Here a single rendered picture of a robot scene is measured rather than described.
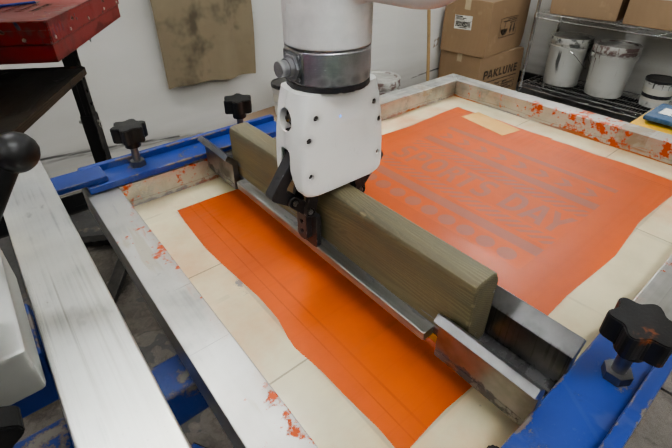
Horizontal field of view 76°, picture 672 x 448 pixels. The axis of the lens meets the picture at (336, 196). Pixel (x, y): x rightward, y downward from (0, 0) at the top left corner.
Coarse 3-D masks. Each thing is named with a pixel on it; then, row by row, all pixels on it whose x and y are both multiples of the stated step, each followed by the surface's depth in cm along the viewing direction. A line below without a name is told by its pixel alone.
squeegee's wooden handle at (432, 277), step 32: (256, 128) 55; (256, 160) 53; (352, 192) 42; (352, 224) 41; (384, 224) 38; (416, 224) 38; (352, 256) 43; (384, 256) 39; (416, 256) 35; (448, 256) 34; (416, 288) 37; (448, 288) 33; (480, 288) 32; (480, 320) 34
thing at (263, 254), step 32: (416, 128) 81; (480, 128) 81; (384, 192) 62; (192, 224) 55; (224, 224) 55; (256, 224) 55; (224, 256) 50; (256, 256) 50; (288, 256) 50; (256, 288) 46
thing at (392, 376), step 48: (624, 192) 62; (576, 240) 53; (624, 240) 53; (288, 288) 46; (336, 288) 46; (528, 288) 46; (288, 336) 40; (336, 336) 40; (384, 336) 40; (336, 384) 36; (384, 384) 36; (432, 384) 36; (384, 432) 33
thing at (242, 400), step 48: (384, 96) 86; (432, 96) 92; (480, 96) 91; (528, 96) 86; (624, 144) 73; (144, 192) 59; (144, 240) 47; (144, 288) 41; (192, 288) 41; (192, 336) 36; (240, 384) 32; (240, 432) 29; (288, 432) 29
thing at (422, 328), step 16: (256, 192) 54; (272, 208) 51; (288, 224) 49; (304, 240) 47; (320, 256) 45; (336, 256) 44; (352, 272) 42; (368, 288) 40; (384, 288) 40; (384, 304) 39; (400, 304) 38; (400, 320) 38; (416, 320) 37
